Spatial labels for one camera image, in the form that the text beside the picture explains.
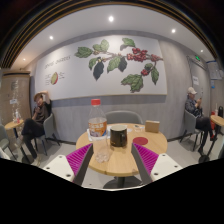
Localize clear red-capped drink bottle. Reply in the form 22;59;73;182
87;98;111;164

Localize flat round red coaster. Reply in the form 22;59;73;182
132;136;149;146

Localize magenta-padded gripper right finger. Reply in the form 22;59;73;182
130;142;184;185

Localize small round wooden side table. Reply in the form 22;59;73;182
198;114;224;164
4;119;31;164

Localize black mug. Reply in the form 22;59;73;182
109;124;129;148

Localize grey upholstered chair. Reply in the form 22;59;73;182
34;113;61;156
179;109;204;152
0;123;18;161
104;110;144;125

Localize person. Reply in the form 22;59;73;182
20;90;53;164
184;86;218;156

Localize brown cardboard box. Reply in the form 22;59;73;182
144;119;161;134

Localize wall notice board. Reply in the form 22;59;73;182
206;60;224;80

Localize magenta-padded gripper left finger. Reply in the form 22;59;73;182
42;143;94;187

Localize small clear bottle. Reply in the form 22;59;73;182
13;109;21;124

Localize coffee plant wall mural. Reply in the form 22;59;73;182
34;34;168;101

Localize round ceiling lights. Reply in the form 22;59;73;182
23;14;178;63

